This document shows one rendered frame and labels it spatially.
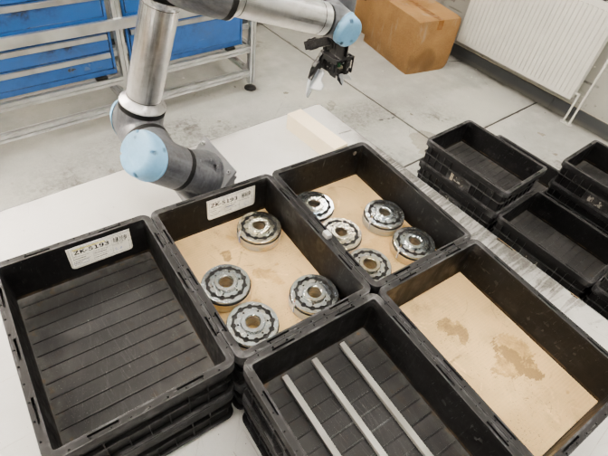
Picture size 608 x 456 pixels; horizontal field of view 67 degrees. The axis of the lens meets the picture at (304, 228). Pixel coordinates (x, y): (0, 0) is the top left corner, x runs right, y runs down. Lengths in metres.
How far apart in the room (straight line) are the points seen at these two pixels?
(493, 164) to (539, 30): 1.77
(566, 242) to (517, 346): 1.12
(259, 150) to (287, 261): 0.60
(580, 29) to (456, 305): 2.83
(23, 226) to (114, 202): 0.23
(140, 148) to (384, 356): 0.72
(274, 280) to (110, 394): 0.38
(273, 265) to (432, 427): 0.46
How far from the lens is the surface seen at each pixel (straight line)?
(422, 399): 0.95
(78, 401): 0.93
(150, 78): 1.19
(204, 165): 1.25
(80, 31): 2.62
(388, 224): 1.15
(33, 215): 1.43
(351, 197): 1.24
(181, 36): 2.89
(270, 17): 1.08
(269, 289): 1.01
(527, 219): 2.16
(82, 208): 1.41
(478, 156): 2.20
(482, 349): 1.05
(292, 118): 1.64
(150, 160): 1.14
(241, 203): 1.11
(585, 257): 2.14
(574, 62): 3.74
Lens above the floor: 1.64
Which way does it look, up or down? 46 degrees down
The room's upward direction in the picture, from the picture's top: 9 degrees clockwise
